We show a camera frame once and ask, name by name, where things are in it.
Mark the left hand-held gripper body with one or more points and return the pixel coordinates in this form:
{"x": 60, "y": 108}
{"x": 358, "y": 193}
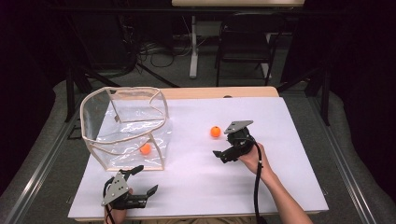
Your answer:
{"x": 116, "y": 186}

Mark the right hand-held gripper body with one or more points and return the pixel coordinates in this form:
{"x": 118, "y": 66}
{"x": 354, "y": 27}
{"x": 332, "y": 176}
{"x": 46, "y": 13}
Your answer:
{"x": 241, "y": 140}

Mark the orange ball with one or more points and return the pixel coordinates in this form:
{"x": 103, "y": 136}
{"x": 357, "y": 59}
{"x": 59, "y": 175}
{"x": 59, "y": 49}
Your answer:
{"x": 215, "y": 131}
{"x": 145, "y": 149}

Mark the clear plastic bag beige trim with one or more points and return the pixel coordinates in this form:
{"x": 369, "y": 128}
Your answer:
{"x": 102, "y": 109}

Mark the person's right hand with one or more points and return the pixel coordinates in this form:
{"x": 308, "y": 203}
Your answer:
{"x": 253, "y": 161}

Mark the person's left hand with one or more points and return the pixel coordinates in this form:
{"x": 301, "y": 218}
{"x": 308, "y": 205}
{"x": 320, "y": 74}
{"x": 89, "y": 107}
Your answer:
{"x": 119, "y": 216}

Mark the black metal stand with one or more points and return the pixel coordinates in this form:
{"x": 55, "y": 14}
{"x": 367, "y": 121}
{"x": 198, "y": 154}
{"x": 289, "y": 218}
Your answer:
{"x": 70, "y": 93}
{"x": 325, "y": 93}

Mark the black chair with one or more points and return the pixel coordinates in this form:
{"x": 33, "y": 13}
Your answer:
{"x": 246, "y": 40}

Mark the desk with white legs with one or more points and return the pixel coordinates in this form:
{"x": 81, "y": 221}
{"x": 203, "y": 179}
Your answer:
{"x": 193, "y": 46}

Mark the aluminium rail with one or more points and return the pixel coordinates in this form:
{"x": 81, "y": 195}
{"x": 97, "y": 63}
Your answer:
{"x": 40, "y": 174}
{"x": 345, "y": 161}

